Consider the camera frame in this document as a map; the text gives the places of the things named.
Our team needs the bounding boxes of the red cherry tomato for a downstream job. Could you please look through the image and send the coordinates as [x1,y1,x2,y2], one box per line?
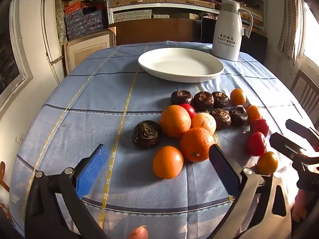
[245,131,267,157]
[250,119,270,137]
[179,103,196,119]

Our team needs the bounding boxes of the small orange kumquat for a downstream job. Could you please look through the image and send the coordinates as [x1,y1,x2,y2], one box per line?
[230,89,247,106]
[257,151,279,175]
[246,105,262,122]

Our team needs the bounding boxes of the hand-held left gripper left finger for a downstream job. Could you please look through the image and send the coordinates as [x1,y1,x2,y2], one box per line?
[25,144,110,239]

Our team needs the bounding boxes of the curved wooden chair part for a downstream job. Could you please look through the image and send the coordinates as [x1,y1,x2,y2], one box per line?
[0,161,10,193]

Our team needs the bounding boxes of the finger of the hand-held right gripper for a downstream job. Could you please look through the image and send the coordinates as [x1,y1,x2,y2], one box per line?
[269,132,312,161]
[285,119,319,152]

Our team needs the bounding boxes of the person's right hand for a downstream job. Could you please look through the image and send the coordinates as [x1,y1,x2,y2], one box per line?
[292,188,310,221]

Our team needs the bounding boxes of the brown wooden chair back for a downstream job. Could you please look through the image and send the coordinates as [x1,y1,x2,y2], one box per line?
[115,18,203,47]

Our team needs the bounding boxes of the dark framed picture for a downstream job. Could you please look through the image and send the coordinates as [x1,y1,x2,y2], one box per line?
[0,17,33,112]

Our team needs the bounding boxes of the white door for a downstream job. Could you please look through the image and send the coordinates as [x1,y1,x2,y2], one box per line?
[9,0,66,85]

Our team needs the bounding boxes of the smooth medium orange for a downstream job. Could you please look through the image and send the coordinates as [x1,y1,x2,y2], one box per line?
[153,146,184,179]

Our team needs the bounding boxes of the bamboo window blind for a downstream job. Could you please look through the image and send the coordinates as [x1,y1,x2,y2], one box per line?
[277,0,300,59]

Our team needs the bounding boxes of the white thermos jug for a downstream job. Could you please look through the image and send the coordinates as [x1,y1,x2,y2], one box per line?
[211,0,254,61]

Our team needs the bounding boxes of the person's left hand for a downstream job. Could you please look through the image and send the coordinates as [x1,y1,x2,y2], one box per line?
[128,225,149,239]

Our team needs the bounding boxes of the large round orange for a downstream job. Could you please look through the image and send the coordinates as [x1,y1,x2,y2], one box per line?
[160,105,192,138]

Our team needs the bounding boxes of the beige framed panel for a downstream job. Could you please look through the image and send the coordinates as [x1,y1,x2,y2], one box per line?
[64,27,117,75]

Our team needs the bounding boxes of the blue plaid tablecloth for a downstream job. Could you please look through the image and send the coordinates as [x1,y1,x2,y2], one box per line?
[9,40,317,239]

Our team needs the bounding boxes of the white oval plate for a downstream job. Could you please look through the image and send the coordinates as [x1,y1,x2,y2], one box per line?
[138,48,225,83]

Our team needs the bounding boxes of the slatted wooden chair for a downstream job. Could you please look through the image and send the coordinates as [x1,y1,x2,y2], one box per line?
[290,69,319,116]

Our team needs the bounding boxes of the mandarin with green stem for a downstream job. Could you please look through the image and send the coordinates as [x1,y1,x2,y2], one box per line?
[180,127,216,163]

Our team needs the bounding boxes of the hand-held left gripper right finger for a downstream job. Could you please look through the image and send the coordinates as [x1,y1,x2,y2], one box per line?
[209,144,292,239]

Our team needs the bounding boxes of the stack of blue floral boxes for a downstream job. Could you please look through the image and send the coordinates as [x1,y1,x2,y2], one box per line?
[64,9,104,41]

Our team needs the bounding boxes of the pale orange fruit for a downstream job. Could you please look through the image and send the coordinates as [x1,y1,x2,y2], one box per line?
[191,113,217,135]

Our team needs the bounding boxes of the dark water chestnut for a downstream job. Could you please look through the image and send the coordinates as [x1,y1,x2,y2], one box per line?
[171,90,193,105]
[132,120,162,148]
[193,91,215,112]
[210,108,232,130]
[212,91,230,109]
[229,106,248,126]

